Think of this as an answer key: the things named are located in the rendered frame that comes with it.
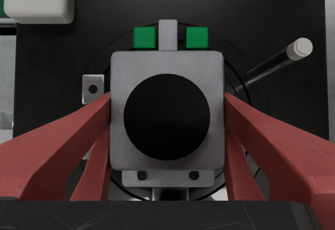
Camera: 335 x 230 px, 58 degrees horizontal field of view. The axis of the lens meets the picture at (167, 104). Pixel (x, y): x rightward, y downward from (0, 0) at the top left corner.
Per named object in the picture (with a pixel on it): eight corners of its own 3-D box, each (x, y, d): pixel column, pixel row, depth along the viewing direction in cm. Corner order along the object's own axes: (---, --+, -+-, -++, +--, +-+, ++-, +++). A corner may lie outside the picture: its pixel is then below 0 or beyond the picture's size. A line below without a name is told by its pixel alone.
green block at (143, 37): (159, 66, 21) (155, 48, 16) (141, 66, 21) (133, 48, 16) (159, 49, 21) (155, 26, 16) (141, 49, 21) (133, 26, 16)
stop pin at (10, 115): (37, 128, 27) (14, 129, 23) (23, 128, 27) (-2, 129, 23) (37, 113, 27) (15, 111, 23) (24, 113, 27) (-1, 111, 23)
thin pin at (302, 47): (255, 83, 21) (314, 56, 12) (244, 83, 21) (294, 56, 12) (255, 72, 21) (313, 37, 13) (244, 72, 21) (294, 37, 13)
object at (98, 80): (108, 106, 21) (104, 105, 19) (87, 106, 21) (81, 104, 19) (109, 77, 21) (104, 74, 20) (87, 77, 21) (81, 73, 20)
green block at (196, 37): (199, 66, 21) (208, 48, 16) (182, 66, 21) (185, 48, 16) (199, 49, 21) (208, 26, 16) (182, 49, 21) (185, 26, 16)
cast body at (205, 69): (207, 177, 17) (233, 212, 10) (129, 177, 17) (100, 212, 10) (206, 30, 18) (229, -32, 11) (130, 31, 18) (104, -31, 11)
